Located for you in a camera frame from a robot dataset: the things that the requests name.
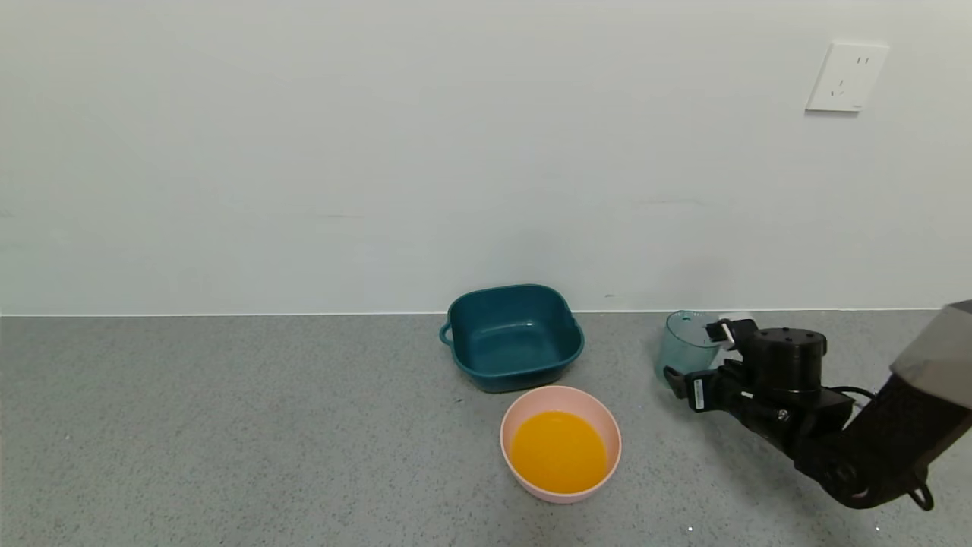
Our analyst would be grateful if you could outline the teal square plastic basin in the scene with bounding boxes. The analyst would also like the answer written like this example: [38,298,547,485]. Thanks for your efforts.
[440,284,585,394]

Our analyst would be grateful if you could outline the clear ribbed plastic cup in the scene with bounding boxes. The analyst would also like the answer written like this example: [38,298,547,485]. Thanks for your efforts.
[656,310,726,390]

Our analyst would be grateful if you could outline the orange juice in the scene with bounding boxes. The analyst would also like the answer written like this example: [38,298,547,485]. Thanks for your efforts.
[510,410,609,495]

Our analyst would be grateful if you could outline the pink round bowl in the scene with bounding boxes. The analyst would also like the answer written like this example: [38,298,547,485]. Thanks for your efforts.
[500,385,623,504]

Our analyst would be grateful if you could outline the white wall socket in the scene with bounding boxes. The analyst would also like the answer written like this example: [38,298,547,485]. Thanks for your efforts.
[806,42,889,114]

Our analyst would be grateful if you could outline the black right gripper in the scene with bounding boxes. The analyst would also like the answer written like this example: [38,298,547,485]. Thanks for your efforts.
[662,365,748,416]

